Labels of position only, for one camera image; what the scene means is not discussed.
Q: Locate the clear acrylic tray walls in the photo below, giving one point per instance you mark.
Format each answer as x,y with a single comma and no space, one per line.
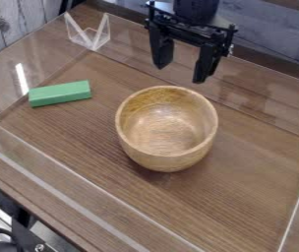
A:
132,160

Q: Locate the clear acrylic corner bracket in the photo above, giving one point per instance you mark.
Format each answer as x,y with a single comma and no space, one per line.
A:
89,38

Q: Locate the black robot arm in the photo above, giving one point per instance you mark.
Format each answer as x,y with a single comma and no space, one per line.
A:
191,22

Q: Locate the black metal table bracket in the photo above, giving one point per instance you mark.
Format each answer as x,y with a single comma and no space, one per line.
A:
28,240

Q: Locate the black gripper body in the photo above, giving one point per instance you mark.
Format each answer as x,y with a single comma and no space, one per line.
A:
192,20

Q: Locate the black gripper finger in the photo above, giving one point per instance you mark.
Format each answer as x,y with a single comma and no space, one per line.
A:
206,63
162,47

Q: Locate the green rectangular block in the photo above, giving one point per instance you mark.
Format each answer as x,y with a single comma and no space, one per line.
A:
60,93

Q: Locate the wooden bowl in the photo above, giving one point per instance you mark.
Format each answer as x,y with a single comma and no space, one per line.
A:
166,126

